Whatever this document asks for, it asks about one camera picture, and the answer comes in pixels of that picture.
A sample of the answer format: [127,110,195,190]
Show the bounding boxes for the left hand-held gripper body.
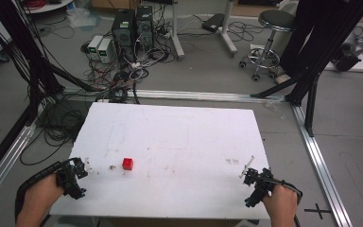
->
[56,156,89,201]

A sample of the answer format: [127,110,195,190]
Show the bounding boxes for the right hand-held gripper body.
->
[243,167,276,208]

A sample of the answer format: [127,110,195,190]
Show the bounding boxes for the person's right hand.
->
[262,183,299,227]

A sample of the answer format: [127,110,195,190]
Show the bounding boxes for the person's left hand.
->
[19,172,66,219]

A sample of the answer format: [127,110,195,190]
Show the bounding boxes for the red cube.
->
[122,157,134,171]

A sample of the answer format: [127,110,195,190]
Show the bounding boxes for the black tape cross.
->
[303,202,333,220]

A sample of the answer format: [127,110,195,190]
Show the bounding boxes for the black floor bar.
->
[0,105,34,188]

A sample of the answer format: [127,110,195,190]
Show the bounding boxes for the white power supply unit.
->
[87,34,104,61]
[96,38,115,64]

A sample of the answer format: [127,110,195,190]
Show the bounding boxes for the large black computer tower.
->
[111,9,137,63]

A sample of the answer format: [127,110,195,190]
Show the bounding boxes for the white desk leg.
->
[217,0,239,59]
[169,0,186,61]

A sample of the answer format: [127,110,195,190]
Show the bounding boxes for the flat black box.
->
[200,12,226,34]

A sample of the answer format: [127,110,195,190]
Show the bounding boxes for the clear plastic bag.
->
[66,7,103,30]

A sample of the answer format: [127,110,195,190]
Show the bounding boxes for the black chrome rolling stool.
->
[238,9,298,82]

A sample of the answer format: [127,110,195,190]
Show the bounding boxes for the small black computer tower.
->
[134,5,156,52]

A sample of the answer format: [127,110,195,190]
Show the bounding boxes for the grey and black machine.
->
[333,31,363,73]

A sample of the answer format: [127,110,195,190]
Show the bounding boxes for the white round table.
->
[23,0,76,15]

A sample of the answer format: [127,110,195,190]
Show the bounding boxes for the coil of black cables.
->
[19,99,88,166]

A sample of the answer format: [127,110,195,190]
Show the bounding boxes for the long aluminium floor rail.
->
[61,87,295,104]

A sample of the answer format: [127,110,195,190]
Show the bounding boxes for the tangle of floor cables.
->
[80,29,175,105]

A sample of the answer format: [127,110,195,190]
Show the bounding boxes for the black frame post with cables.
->
[0,0,102,127]

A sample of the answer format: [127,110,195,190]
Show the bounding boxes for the loose black floor cables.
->
[226,20,268,44]

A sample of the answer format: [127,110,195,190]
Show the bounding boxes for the black frame beam with braces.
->
[250,0,363,138]

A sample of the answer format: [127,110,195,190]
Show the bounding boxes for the red cable bundle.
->
[23,0,47,9]

